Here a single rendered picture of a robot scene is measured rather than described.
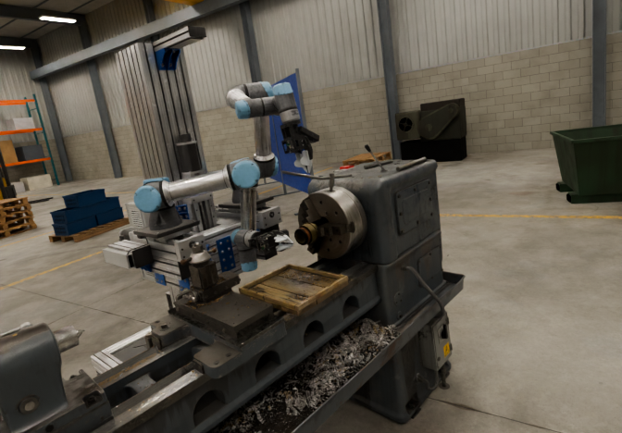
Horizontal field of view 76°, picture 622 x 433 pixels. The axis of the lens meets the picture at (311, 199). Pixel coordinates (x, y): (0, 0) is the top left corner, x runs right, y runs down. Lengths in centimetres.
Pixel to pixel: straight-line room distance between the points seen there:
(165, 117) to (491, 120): 1012
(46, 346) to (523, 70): 1110
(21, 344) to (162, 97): 135
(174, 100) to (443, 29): 1023
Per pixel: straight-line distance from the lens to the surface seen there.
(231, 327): 133
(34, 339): 125
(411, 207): 201
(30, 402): 127
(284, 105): 160
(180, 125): 223
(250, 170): 172
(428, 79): 1193
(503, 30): 1167
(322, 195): 176
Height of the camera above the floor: 156
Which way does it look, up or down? 12 degrees down
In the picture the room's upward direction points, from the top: 8 degrees counter-clockwise
